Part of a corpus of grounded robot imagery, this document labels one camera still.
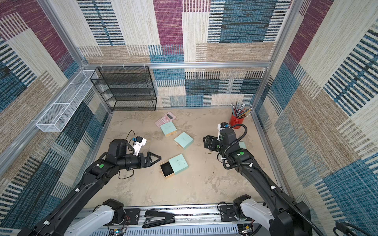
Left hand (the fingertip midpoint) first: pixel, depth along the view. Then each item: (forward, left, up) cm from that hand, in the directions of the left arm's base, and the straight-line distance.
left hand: (156, 159), depth 73 cm
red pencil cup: (+33, -47, -11) cm, 58 cm away
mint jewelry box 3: (+31, -1, -16) cm, 35 cm away
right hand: (+10, -28, -2) cm, 30 cm away
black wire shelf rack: (+56, +28, +1) cm, 63 cm away
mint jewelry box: (+4, -7, -16) cm, 18 cm away
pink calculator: (+42, 0, -16) cm, 45 cm away
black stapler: (-23, -1, -18) cm, 29 cm away
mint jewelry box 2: (+20, -12, -14) cm, 27 cm away
